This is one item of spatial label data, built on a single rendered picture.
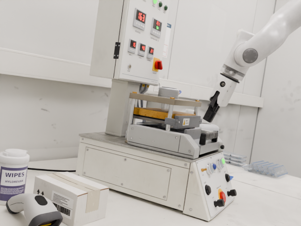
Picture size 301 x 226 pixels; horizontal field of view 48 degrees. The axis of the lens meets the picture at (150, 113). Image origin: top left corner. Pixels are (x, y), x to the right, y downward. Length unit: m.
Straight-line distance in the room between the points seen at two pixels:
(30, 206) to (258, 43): 0.80
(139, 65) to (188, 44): 1.09
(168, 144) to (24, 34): 0.76
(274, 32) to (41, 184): 0.83
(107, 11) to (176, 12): 1.02
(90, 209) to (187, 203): 0.32
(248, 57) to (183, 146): 0.35
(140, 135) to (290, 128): 2.54
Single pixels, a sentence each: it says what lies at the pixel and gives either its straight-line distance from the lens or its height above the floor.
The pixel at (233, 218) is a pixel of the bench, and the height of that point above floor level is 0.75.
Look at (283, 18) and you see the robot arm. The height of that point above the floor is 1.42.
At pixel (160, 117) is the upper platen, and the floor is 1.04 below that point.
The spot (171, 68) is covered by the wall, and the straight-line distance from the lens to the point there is 2.24.
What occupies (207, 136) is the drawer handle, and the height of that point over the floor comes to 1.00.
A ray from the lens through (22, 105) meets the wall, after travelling 1.53.
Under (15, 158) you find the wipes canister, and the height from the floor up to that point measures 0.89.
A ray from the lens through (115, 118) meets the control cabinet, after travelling 1.36.
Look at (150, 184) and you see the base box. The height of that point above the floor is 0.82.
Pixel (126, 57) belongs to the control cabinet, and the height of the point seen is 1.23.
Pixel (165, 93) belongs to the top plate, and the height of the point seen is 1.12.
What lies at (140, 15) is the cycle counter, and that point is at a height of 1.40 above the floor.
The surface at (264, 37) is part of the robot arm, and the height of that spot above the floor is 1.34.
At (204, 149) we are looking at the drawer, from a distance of 1.18.
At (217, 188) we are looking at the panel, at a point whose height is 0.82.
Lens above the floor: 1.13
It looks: 4 degrees down
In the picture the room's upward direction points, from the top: 8 degrees clockwise
